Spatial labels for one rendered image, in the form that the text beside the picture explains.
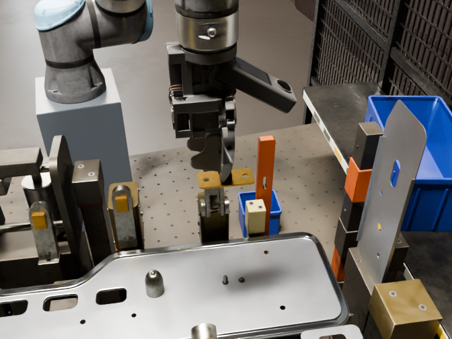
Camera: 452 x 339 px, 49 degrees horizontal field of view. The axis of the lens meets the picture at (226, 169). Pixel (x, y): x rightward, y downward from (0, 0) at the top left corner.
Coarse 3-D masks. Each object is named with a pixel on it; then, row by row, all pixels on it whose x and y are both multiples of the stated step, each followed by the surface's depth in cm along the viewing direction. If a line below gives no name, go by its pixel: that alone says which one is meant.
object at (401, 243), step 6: (402, 240) 86; (396, 246) 85; (402, 246) 85; (408, 246) 85; (396, 252) 85; (402, 252) 86; (396, 258) 86; (402, 258) 87; (390, 264) 87; (396, 264) 87; (402, 264) 88; (390, 270) 88; (396, 270) 89; (390, 276) 90
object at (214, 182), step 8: (240, 168) 76; (248, 168) 76; (200, 176) 74; (208, 176) 74; (216, 176) 74; (232, 176) 74; (240, 176) 74; (248, 176) 74; (200, 184) 73; (208, 184) 73; (216, 184) 73; (224, 184) 73; (232, 184) 73; (240, 184) 73; (248, 184) 73
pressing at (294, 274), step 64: (128, 256) 94; (192, 256) 94; (256, 256) 94; (320, 256) 94; (0, 320) 82; (64, 320) 82; (128, 320) 82; (192, 320) 82; (256, 320) 82; (320, 320) 82
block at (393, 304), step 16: (384, 288) 80; (400, 288) 80; (416, 288) 80; (384, 304) 78; (400, 304) 78; (416, 304) 78; (432, 304) 78; (368, 320) 86; (384, 320) 78; (400, 320) 75; (416, 320) 75; (432, 320) 76; (368, 336) 87; (384, 336) 79; (400, 336) 77; (416, 336) 78; (432, 336) 78
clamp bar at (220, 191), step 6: (204, 180) 92; (204, 192) 94; (210, 192) 94; (216, 192) 95; (222, 192) 94; (204, 198) 96; (222, 198) 94; (222, 204) 95; (222, 210) 96; (210, 216) 96
